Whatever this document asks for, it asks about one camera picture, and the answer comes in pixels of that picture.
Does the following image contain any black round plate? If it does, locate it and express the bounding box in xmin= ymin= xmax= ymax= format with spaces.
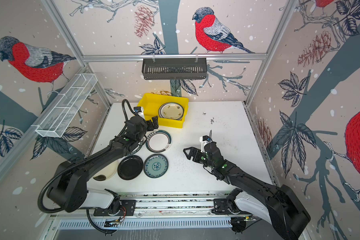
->
xmin=118 ymin=155 xmax=143 ymax=181

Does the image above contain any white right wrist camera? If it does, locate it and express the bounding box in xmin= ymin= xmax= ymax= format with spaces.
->
xmin=200 ymin=136 xmax=211 ymax=153

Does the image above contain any white wire mesh shelf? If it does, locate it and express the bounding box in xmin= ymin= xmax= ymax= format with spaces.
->
xmin=36 ymin=73 xmax=98 ymax=138

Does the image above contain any medium green rimmed white plate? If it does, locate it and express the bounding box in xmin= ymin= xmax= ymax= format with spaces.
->
xmin=146 ymin=130 xmax=172 ymax=153

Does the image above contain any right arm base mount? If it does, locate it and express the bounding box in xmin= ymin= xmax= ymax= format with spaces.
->
xmin=211 ymin=199 xmax=240 ymax=215

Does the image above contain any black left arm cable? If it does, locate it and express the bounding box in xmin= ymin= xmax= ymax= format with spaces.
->
xmin=86 ymin=208 xmax=124 ymax=235

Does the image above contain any teal patterned round plate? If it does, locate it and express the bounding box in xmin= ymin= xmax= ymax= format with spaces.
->
xmin=143 ymin=154 xmax=169 ymax=179

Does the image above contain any yellow plastic bin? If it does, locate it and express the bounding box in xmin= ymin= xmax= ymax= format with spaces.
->
xmin=138 ymin=93 xmax=189 ymax=129

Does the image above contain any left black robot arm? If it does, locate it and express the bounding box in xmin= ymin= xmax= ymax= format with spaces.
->
xmin=38 ymin=115 xmax=159 ymax=214

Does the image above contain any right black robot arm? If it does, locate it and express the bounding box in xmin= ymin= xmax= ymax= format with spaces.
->
xmin=183 ymin=142 xmax=311 ymax=240

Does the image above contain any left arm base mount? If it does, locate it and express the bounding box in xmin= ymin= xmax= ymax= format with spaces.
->
xmin=94 ymin=200 xmax=137 ymax=217

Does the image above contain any cream plate dark smudge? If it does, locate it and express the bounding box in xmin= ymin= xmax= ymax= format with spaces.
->
xmin=93 ymin=161 xmax=119 ymax=182

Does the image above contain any cream floral round plate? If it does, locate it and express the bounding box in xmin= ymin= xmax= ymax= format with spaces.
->
xmin=159 ymin=103 xmax=185 ymax=120

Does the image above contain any black hanging wall basket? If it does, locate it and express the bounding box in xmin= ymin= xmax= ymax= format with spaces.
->
xmin=142 ymin=58 xmax=207 ymax=80

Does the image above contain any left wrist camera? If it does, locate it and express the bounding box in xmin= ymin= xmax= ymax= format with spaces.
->
xmin=134 ymin=107 xmax=145 ymax=119

